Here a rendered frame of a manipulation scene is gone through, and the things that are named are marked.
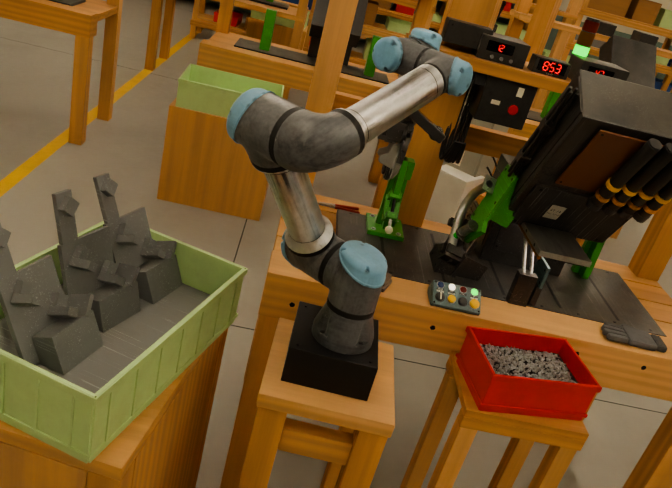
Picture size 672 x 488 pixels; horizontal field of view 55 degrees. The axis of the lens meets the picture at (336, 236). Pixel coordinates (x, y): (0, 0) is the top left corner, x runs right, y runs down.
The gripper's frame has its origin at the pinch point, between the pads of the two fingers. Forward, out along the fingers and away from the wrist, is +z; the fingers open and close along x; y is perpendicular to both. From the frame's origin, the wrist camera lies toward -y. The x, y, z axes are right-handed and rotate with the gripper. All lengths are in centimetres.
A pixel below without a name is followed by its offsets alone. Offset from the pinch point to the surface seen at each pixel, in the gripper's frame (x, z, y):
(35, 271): 37, 27, 74
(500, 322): -5, 39, -44
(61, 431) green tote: 61, 45, 58
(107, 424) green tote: 59, 43, 50
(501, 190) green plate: -31, 8, -39
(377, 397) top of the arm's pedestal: 34, 44, -6
